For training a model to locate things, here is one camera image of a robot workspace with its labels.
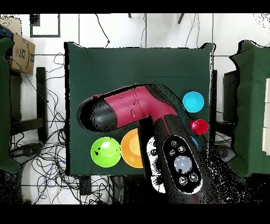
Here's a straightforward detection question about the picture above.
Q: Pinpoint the white box stack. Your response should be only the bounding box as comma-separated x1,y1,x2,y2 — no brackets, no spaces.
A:
262,77,270,156

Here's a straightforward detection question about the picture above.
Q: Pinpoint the large orange-yellow bowl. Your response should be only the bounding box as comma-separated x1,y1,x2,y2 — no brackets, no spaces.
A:
120,128,144,169

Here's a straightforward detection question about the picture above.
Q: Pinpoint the dark green tablecloth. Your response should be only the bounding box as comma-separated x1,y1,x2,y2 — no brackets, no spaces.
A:
64,41,216,176

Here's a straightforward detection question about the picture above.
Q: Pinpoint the large green bowl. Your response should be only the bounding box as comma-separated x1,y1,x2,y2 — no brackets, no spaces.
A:
90,136,122,168

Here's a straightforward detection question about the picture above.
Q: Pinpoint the small light blue bowl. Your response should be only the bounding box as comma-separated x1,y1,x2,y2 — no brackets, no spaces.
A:
182,91,205,113

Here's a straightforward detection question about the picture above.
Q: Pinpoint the red cup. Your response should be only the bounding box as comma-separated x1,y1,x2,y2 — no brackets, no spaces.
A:
189,119,209,135

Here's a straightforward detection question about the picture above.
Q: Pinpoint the black metal stand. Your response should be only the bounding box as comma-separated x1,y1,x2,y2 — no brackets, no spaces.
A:
9,67,49,143

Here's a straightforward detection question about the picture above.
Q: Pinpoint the green cloth-covered table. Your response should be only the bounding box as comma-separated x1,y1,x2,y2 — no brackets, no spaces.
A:
228,40,270,178
0,36,21,173

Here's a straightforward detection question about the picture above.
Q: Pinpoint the cardboard box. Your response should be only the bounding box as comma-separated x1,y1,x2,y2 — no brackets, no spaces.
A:
6,17,36,75

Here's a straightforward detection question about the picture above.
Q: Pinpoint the black cable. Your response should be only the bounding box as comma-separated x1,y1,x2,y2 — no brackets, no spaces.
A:
94,13,111,49

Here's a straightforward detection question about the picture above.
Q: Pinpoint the tangle of black cables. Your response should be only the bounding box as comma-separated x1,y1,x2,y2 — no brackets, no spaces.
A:
9,52,114,204

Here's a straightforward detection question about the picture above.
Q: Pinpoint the black square frame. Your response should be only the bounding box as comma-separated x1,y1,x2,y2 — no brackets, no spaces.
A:
30,13,61,38

